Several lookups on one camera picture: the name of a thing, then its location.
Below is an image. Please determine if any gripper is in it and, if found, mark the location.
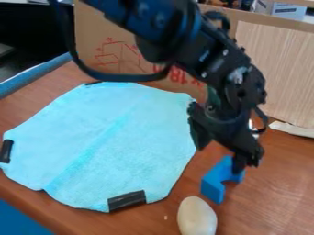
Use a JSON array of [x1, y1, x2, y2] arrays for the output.
[[186, 96, 270, 176]]

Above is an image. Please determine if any blue toy figure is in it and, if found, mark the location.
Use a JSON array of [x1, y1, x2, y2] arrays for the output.
[[198, 154, 248, 206]]

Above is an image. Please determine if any white cloth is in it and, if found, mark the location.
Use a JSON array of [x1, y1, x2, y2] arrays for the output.
[[267, 119, 314, 140]]

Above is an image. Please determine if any light blue cloth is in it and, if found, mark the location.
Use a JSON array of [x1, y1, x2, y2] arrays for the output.
[[0, 80, 199, 214]]

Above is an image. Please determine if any white toy egg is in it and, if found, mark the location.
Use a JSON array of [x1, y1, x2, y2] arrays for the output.
[[175, 196, 220, 235]]

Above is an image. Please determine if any light wooden board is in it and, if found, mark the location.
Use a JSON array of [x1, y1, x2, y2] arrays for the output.
[[234, 20, 314, 129]]

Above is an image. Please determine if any white box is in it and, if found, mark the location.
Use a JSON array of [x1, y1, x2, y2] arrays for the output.
[[251, 0, 309, 22]]

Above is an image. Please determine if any cardboard box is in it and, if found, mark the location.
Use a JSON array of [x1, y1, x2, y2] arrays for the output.
[[72, 0, 314, 105]]

